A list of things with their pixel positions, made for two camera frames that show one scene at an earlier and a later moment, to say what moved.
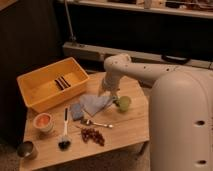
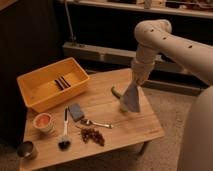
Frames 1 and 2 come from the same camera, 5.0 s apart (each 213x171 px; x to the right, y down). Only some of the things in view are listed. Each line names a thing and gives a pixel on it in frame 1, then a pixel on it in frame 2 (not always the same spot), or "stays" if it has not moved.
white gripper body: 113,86 -> 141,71
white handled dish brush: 65,142 stays
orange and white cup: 43,122 stays
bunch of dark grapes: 90,133 stays
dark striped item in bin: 62,83 stays
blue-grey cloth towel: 95,104 -> 131,98
